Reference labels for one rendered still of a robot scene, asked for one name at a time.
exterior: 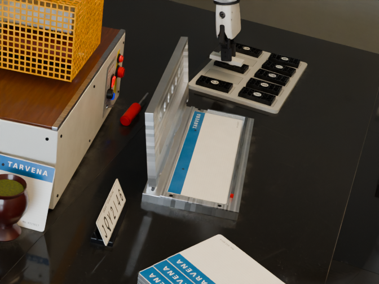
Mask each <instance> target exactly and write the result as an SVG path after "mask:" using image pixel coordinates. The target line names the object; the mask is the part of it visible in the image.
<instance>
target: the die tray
mask: <svg viewBox="0 0 379 284"><path fill-rule="evenodd" d="M270 54H271V53H269V52H265V51H262V54H261V55H260V56H259V58H256V57H252V56H249V55H245V54H241V53H238V52H236V56H235V57H236V58H239V59H243V60H244V64H246V65H249V69H248V70H247V71H246V72H245V73H244V74H241V73H238V72H234V71H231V70H228V69H225V68H221V67H218V66H215V65H214V62H215V61H216V60H214V59H212V60H211V61H210V62H209V63H208V64H207V65H206V66H205V67H204V68H203V69H202V70H201V71H200V72H199V73H198V74H197V75H196V76H195V77H194V78H193V79H192V80H191V81H190V82H189V83H188V88H190V89H193V90H196V91H200V92H203V93H206V94H209V95H213V96H217V97H220V98H223V99H226V100H230V101H234V102H236V103H240V104H244V105H247V106H250V107H254V108H257V109H260V110H264V111H267V112H270V113H275V114H276V113H278V112H279V110H280V109H281V107H282V106H283V104H284V103H285V101H286V99H287V98H288V96H289V94H290V93H291V91H292V90H293V88H294V87H295V85H296V84H297V82H298V80H299V79H300V77H301V75H302V74H303V72H304V71H305V69H306V68H307V63H304V62H302V61H301V62H300V64H299V67H298V68H295V69H296V72H295V73H294V74H293V75H292V77H290V79H289V82H288V83H287V84H286V85H285V86H282V90H281V92H280V93H279V95H278V96H276V95H275V96H276V99H275V101H274V102H273V103H272V105H271V106H269V105H266V104H262V103H258V102H256V101H252V100H249V99H245V98H243V97H239V96H238V93H239V91H240V90H241V89H242V88H243V87H246V83H247V82H248V80H249V79H250V78H251V77H252V78H255V79H259V78H256V77H254V74H255V73H256V71H257V70H258V69H259V68H260V69H262V68H261V67H262V64H263V63H264V62H265V61H266V60H268V58H269V56H270ZM292 68H293V67H292ZM264 70H266V69H264ZM268 71H269V70H268ZM270 72H271V71H270ZM201 75H203V76H207V77H211V78H215V79H219V80H222V81H226V82H230V83H233V86H232V88H231V90H230V91H229V93H225V92H221V91H217V90H214V89H210V88H207V87H202V86H199V85H196V81H197V79H198V78H199V77H200V76H201ZM259 80H261V81H265V80H262V79H259ZM265 82H269V81H265ZM269 83H272V82H269ZM273 84H275V83H273ZM276 85H277V84H276ZM279 86H281V85H279Z"/></svg>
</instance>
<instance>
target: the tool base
mask: <svg viewBox="0 0 379 284"><path fill-rule="evenodd" d="M194 111H198V112H204V113H208V111H207V110H203V109H201V110H198V109H197V108H195V107H194V106H192V107H188V106H186V108H185V110H184V113H183V116H182V121H181V123H180V126H179V129H178V131H177V133H176V135H174V137H173V143H172V146H171V149H170V152H169V157H168V160H167V162H166V165H165V168H164V169H163V171H162V173H161V175H159V177H158V184H157V187H156V188H155V187H148V181H147V183H146V186H145V188H144V191H143V194H142V201H144V202H150V203H155V204H158V205H163V206H169V207H173V208H179V209H182V210H187V211H193V212H198V213H201V214H207V215H211V216H217V217H220V218H225V219H230V220H236V221H237V217H238V214H239V208H240V201H241V195H242V191H243V184H244V177H245V171H246V164H247V160H248V154H249V147H250V141H251V137H252V130H253V123H254V119H253V118H248V121H247V125H246V131H245V137H244V143H243V149H242V152H241V158H240V164H239V170H238V174H237V180H236V186H235V192H234V195H233V198H230V194H231V188H232V182H233V177H234V173H235V167H236V162H237V156H238V152H239V147H240V141H241V136H242V132H243V126H244V121H243V122H242V127H241V132H240V137H239V143H238V146H237V152H236V157H235V163H234V167H233V172H232V178H231V183H230V188H229V192H228V197H227V203H226V204H225V205H224V204H220V203H215V202H210V201H204V200H201V199H196V198H191V197H186V196H180V195H177V194H172V193H168V192H167V189H168V186H169V184H170V181H171V177H172V175H173V172H174V169H175V165H176V163H177V160H178V157H179V154H180V151H181V148H182V145H183V142H184V139H185V137H186V133H187V130H188V127H189V125H190V121H191V118H192V116H193V113H194ZM170 194H172V195H173V196H172V197H170V196H169V195H170ZM218 205H221V206H222V207H218Z"/></svg>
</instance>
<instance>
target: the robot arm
mask: <svg viewBox="0 0 379 284"><path fill-rule="evenodd" d="M213 2H214V4H216V14H215V28H216V36H217V38H218V39H219V44H220V45H221V61H232V56H233V57H235V56H236V44H235V42H236V39H235V37H236V36H237V34H238V33H239V32H240V31H241V21H240V7H239V2H240V0H214V1H213ZM225 40H226V41H225Z"/></svg>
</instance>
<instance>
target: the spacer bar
mask: <svg viewBox="0 0 379 284"><path fill-rule="evenodd" d="M210 59H214V60H218V61H221V53H218V52H214V51H213V52H212V53H211V54H210ZM222 62H224V63H229V64H232V65H236V66H240V67H241V66H242V65H243V63H244V60H243V59H239V58H236V57H233V56H232V61H222Z"/></svg>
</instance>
